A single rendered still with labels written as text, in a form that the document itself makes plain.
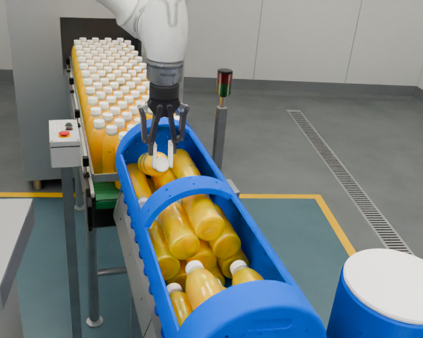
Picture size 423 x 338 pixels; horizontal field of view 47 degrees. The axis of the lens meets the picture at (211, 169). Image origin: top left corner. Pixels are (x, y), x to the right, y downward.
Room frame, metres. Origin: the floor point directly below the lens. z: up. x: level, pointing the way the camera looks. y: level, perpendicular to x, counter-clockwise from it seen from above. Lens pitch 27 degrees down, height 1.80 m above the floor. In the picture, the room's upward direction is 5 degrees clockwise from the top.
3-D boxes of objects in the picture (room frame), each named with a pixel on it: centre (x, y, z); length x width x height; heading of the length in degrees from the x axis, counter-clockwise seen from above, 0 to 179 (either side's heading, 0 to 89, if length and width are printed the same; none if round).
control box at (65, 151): (1.60, 0.53, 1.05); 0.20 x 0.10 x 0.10; 19
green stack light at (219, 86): (1.98, -0.02, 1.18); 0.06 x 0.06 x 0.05
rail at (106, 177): (1.57, 0.22, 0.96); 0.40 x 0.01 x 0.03; 109
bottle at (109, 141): (1.63, 0.37, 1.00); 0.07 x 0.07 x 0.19
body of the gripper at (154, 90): (1.18, 0.14, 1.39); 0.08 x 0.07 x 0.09; 109
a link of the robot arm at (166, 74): (1.18, 0.14, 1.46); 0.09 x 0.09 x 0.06
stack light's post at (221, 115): (1.98, -0.02, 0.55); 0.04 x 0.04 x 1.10; 19
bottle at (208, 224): (1.05, 0.02, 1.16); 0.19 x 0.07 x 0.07; 19
